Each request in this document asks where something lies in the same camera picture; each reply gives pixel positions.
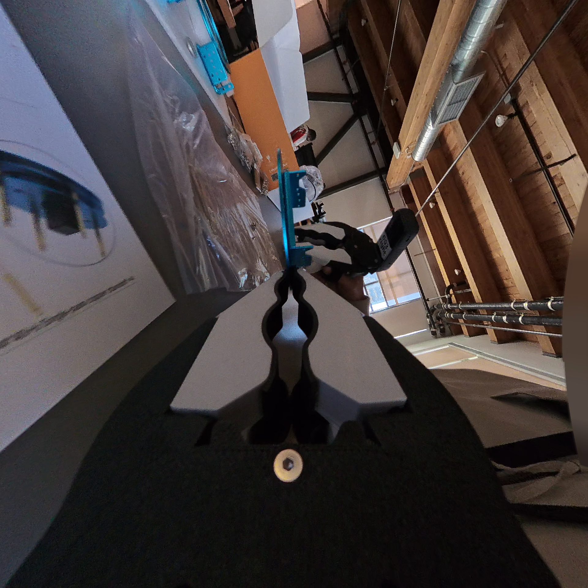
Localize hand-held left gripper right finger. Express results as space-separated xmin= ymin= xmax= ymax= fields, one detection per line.
xmin=292 ymin=269 xmax=408 ymax=423

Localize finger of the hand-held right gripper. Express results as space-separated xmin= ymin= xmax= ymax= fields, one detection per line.
xmin=294 ymin=221 xmax=352 ymax=247
xmin=301 ymin=239 xmax=354 ymax=277

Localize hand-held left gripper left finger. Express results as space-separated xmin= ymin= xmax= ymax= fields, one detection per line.
xmin=169 ymin=270 xmax=291 ymax=421

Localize teal round metal plate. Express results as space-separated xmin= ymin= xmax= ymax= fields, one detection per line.
xmin=276 ymin=148 xmax=295 ymax=273

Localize blue square metal bracket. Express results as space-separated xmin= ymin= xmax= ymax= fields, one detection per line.
xmin=282 ymin=170 xmax=314 ymax=268

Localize grey desk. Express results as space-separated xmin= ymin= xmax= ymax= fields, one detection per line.
xmin=0 ymin=0 xmax=295 ymax=575

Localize person's right hand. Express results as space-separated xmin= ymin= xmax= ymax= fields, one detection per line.
xmin=322 ymin=271 xmax=372 ymax=318

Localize bubble wrap packet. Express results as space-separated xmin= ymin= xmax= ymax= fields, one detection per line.
xmin=301 ymin=165 xmax=325 ymax=204

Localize large window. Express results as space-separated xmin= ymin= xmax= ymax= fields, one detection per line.
xmin=363 ymin=225 xmax=433 ymax=319

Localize pile of small hardware bags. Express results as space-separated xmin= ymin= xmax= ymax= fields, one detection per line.
xmin=225 ymin=124 xmax=273 ymax=194

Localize clear plastic bag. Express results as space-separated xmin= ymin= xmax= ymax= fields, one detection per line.
xmin=124 ymin=0 xmax=283 ymax=292

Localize orange cardboard box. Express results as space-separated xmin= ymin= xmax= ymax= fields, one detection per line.
xmin=227 ymin=0 xmax=311 ymax=194

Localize black ceiling pipes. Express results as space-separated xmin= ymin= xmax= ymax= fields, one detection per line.
xmin=425 ymin=282 xmax=566 ymax=339

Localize wooden ceiling beam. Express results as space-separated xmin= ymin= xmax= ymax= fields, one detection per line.
xmin=386 ymin=0 xmax=481 ymax=190

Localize assembly instruction sheet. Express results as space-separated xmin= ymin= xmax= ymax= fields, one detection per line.
xmin=0 ymin=0 xmax=177 ymax=453

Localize person's striped clothing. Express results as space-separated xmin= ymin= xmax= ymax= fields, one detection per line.
xmin=487 ymin=429 xmax=588 ymax=522

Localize white foam sheet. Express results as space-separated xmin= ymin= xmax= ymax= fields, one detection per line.
xmin=152 ymin=0 xmax=231 ymax=121

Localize perforated blue U bracket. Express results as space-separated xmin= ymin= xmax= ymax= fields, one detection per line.
xmin=197 ymin=40 xmax=233 ymax=95

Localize silver ventilation duct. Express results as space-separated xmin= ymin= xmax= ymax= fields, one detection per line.
xmin=411 ymin=0 xmax=511 ymax=163

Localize large teal metal ring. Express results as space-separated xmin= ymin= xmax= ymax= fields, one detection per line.
xmin=198 ymin=0 xmax=222 ymax=57

